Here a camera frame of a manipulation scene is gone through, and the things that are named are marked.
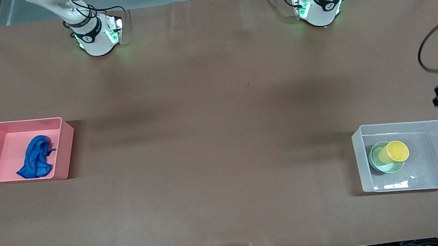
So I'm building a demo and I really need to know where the yellow plastic cup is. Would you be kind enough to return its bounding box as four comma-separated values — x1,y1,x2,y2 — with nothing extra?
376,139,411,167

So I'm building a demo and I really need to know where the blue cloth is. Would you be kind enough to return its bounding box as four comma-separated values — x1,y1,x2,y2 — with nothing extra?
12,134,60,181

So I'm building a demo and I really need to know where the light green bowl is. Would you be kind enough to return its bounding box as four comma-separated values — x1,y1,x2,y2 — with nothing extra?
367,139,407,177

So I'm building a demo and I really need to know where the base box with green light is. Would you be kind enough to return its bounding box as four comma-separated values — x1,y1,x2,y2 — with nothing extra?
104,15,126,46
291,0,311,21

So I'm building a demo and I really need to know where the pink plastic bin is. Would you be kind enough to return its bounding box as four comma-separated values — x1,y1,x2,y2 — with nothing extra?
0,113,80,188

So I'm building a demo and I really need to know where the brown table mat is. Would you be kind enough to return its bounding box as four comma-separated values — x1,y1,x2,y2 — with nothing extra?
0,0,438,246

